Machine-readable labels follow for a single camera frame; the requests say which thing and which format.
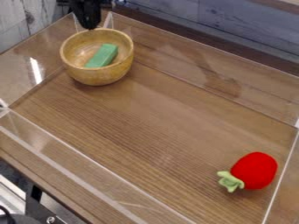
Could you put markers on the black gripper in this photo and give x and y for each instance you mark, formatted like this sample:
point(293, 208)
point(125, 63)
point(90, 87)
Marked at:
point(86, 9)

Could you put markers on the green rectangular block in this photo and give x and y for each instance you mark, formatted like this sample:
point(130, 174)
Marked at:
point(104, 57)

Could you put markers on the brown wooden bowl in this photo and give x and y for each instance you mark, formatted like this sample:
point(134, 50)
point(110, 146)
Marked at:
point(81, 46)

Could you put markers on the clear acrylic tray walls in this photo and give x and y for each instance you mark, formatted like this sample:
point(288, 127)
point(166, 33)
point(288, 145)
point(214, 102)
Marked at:
point(129, 153)

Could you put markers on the black table leg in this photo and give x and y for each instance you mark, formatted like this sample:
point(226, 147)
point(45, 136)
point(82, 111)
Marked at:
point(37, 193)

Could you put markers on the red plush strawberry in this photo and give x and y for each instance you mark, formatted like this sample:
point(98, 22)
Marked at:
point(252, 173)

